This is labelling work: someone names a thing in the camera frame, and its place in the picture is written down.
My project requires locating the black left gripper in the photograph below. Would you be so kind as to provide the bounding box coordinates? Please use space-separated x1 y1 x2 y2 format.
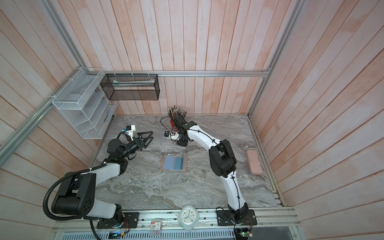
120 131 153 159

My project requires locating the pink card holder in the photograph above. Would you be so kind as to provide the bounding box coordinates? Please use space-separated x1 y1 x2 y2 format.
161 155 189 173

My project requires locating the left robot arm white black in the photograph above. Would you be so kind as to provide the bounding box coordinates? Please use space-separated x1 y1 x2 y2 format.
43 131 153 222

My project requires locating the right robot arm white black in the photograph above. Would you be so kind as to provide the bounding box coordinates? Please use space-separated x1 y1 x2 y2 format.
173 116 249 219

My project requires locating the red pencil cup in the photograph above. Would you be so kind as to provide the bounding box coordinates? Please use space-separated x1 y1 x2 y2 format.
170 119 179 132

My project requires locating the clear acrylic organizer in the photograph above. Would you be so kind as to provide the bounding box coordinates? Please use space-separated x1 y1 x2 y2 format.
163 127 180 144

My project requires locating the bundle of coloured pencils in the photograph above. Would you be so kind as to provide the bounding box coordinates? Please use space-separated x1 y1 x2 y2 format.
168 105 187 119

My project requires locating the pink case on table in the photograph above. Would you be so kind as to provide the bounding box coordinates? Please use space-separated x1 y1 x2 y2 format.
246 150 263 176

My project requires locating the white analog clock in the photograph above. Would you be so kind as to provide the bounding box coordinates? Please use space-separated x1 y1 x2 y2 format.
177 205 200 231

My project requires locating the small red white box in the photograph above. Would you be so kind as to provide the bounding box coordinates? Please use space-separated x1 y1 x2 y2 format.
149 218 163 237

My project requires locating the left blue circuit board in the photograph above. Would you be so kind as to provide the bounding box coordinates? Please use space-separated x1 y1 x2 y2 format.
108 231 125 240

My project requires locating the green circuit board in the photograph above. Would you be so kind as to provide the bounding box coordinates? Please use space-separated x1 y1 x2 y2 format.
234 228 253 240

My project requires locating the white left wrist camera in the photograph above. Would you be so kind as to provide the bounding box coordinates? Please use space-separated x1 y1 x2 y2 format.
124 125 136 138

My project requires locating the black wire mesh basket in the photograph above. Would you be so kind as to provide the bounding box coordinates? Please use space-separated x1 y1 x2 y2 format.
101 73 160 101

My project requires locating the aluminium frame rail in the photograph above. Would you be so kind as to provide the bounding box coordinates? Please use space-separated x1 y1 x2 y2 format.
103 70 269 78

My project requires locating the white wire mesh shelf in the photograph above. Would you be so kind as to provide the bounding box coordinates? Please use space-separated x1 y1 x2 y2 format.
52 68 117 140

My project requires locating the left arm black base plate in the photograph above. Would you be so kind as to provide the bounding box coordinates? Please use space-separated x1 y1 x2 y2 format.
97 212 139 229

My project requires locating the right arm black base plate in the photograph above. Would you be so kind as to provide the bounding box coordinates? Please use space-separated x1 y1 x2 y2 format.
216 209 258 227

